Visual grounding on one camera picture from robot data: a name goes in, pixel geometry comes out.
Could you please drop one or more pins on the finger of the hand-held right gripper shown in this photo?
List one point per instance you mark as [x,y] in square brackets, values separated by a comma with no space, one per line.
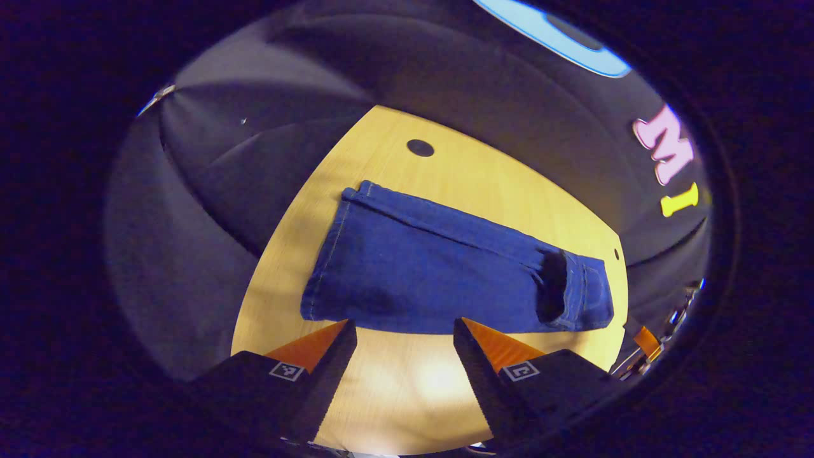
[648,342]

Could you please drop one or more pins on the blue denim jeans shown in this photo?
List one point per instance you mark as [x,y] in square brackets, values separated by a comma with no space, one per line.
[420,267]

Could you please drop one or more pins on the silver cloth clip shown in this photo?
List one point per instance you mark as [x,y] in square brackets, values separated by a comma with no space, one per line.
[156,98]

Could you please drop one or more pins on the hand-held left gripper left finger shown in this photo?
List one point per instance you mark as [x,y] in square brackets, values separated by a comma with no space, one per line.
[327,375]

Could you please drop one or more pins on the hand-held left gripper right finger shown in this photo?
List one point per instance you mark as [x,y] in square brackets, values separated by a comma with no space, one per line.
[480,375]

